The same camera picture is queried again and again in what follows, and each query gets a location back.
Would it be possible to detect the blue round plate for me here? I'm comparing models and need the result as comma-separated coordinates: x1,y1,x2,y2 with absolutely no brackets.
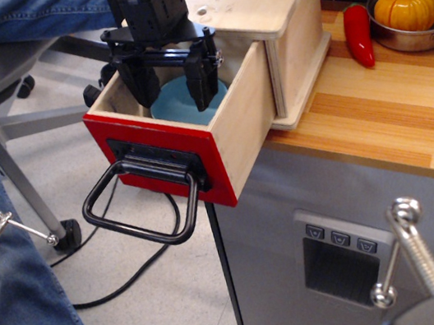
150,77,229,125

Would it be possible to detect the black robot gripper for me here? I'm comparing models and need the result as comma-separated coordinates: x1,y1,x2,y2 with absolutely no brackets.
102,0,220,112

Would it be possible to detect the grey toy kitchen cabinet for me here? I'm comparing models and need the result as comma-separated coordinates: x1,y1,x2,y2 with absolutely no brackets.
206,148,434,325

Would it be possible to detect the light wooden box housing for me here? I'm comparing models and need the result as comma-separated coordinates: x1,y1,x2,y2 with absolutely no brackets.
186,0,330,130

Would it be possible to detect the red toy chili pepper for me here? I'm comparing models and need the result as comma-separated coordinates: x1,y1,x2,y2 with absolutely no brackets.
343,4,376,68

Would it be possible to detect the right metal screw clamp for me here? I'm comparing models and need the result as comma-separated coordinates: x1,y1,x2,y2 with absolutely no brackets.
370,197,434,325

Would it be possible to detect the black metal drawer handle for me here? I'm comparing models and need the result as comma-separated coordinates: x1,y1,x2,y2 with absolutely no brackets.
74,158,214,258

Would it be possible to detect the wooden drawer with red front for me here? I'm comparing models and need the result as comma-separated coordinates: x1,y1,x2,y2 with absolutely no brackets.
83,41,276,207

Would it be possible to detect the steel colander bowl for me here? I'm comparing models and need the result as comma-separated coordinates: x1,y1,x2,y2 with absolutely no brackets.
363,0,434,60

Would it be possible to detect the black floor cable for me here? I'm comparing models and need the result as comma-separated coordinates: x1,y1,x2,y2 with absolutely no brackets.
37,169,193,314

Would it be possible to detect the grey office chair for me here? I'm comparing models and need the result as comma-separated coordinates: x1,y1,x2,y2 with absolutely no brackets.
0,35,109,253

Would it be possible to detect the orange toy pumpkin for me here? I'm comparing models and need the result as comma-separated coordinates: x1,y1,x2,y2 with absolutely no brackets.
373,0,434,32

